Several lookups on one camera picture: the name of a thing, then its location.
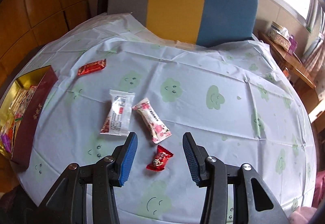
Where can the white red text snack packet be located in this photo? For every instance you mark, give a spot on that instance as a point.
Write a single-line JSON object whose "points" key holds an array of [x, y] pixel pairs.
{"points": [[118, 119]]}

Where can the red orange snack bag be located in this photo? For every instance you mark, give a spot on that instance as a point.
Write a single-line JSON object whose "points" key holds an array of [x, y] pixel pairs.
{"points": [[20, 102]]}

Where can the purple cartoon snack packet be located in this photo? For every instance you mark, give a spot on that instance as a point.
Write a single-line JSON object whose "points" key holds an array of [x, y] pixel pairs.
{"points": [[7, 143]]}

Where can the gold and maroon gift box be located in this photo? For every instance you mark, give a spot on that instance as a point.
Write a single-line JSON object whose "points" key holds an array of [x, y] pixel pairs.
{"points": [[22, 132]]}

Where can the long red candy bar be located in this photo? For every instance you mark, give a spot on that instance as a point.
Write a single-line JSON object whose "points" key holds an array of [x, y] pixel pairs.
{"points": [[92, 67]]}

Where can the wooden side shelf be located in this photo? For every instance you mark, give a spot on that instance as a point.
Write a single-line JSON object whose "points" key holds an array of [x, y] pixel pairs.
{"points": [[305, 85]]}

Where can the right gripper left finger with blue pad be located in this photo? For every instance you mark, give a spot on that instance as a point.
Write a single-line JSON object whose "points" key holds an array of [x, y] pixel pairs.
{"points": [[110, 172]]}

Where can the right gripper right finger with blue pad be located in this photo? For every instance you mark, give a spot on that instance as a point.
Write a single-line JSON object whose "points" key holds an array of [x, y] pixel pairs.
{"points": [[207, 171]]}

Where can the white green patterned tablecloth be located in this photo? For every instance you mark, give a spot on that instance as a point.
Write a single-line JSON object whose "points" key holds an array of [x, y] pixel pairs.
{"points": [[233, 99]]}

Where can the small red candy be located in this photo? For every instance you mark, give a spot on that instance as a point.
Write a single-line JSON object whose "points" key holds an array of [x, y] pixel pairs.
{"points": [[160, 159]]}

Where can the pink floral snack packet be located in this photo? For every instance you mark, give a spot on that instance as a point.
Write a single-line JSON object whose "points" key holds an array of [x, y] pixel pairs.
{"points": [[157, 128]]}

